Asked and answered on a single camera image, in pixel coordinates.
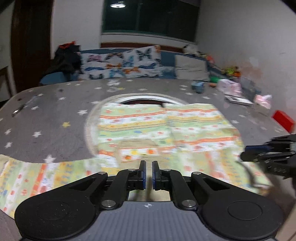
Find wooden side table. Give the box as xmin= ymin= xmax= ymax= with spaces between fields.
xmin=0 ymin=66 xmax=12 ymax=102

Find grey star tablecloth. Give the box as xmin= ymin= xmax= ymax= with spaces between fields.
xmin=0 ymin=77 xmax=296 ymax=241

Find green framed window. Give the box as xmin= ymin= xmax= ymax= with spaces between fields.
xmin=101 ymin=0 xmax=201 ymax=43

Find colourful plush toys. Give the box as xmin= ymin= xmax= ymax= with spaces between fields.
xmin=221 ymin=66 xmax=241 ymax=78

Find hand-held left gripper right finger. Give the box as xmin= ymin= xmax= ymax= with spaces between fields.
xmin=152 ymin=161 xmax=229 ymax=210

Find black white plush toy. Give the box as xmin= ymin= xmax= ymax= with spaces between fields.
xmin=183 ymin=44 xmax=199 ymax=56

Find white pink tissue pack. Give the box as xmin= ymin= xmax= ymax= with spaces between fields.
xmin=216 ymin=79 xmax=242 ymax=97

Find black pen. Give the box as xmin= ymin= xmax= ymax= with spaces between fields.
xmin=11 ymin=95 xmax=39 ymax=118

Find grey pillow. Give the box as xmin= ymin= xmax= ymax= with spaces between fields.
xmin=174 ymin=54 xmax=210 ymax=82

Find blue sofa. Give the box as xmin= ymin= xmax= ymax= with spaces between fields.
xmin=39 ymin=47 xmax=222 ymax=86

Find butterfly print pillow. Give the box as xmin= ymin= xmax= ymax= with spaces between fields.
xmin=80 ymin=45 xmax=164 ymax=80

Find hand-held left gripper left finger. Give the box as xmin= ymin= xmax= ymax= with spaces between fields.
xmin=69 ymin=160 xmax=147 ymax=210

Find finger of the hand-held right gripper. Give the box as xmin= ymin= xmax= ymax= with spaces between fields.
xmin=240 ymin=151 xmax=296 ymax=164
xmin=245 ymin=134 xmax=296 ymax=152

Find flat white device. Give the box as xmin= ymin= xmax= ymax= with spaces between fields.
xmin=224 ymin=95 xmax=254 ymax=107

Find red block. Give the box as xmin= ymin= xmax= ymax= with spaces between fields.
xmin=272 ymin=110 xmax=295 ymax=131

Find brown wooden door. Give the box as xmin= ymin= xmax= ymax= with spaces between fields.
xmin=11 ymin=0 xmax=55 ymax=92

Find patterned children's pants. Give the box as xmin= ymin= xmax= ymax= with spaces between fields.
xmin=0 ymin=102 xmax=274 ymax=219

